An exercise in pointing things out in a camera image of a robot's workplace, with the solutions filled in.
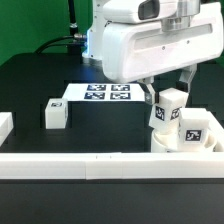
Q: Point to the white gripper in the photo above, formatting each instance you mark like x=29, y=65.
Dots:
x=147, y=39

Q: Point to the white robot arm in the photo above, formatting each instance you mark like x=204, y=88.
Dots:
x=93, y=52

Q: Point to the white front fence bar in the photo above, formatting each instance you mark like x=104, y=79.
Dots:
x=90, y=166

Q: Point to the white marker sheet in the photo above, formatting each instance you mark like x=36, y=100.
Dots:
x=104, y=92

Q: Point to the white left fence bar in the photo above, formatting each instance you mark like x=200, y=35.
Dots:
x=6, y=125

